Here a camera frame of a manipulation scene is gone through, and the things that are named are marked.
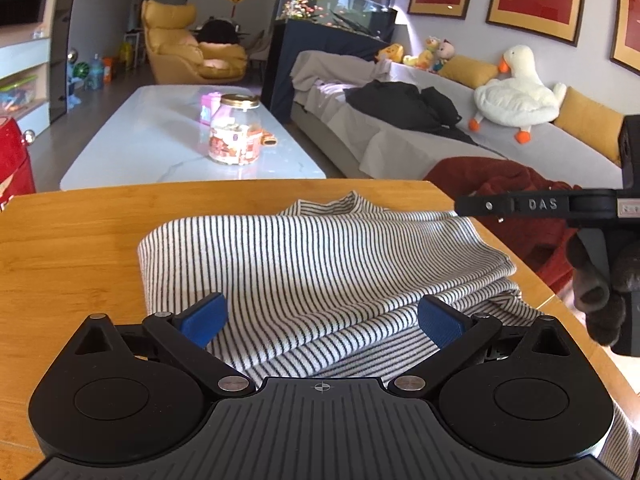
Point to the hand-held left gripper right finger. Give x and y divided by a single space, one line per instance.
441 322

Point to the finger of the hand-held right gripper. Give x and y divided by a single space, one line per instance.
500 205

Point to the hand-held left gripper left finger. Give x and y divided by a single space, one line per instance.
202 319

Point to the striped shirt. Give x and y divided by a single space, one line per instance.
320 270

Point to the black clothes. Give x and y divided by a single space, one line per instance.
405 105

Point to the person's right hand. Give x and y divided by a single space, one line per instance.
600 310

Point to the red knitted cloth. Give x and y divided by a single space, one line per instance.
525 250

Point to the yellow cushion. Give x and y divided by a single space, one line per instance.
467 71
592 122

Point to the grey sofa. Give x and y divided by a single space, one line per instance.
545 155

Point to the white goose plush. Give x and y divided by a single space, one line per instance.
515 92

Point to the pig plush doll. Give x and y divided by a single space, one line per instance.
445 56

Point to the yellow plush toy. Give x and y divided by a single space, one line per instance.
422 57

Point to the beige sofa cover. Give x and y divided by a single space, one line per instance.
350 130

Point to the yellow duck toy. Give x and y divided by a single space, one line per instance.
391 54

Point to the white marble coffee table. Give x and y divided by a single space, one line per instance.
150 140

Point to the clear snack jar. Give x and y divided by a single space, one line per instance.
235 135

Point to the small orange tube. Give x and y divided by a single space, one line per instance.
270 139

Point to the pink small box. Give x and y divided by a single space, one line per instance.
207 110

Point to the fish tank on dark stand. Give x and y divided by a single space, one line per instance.
320 50

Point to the red round box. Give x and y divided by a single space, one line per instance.
15 160

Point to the orange capped container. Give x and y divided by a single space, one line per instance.
108 71

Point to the blue water bottle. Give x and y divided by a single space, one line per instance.
94 74

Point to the yellow armchair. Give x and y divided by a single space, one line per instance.
175 45

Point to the green ball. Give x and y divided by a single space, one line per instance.
81 70

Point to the black bag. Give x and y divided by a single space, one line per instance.
218 31

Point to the white TV cabinet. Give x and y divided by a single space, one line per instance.
25 50

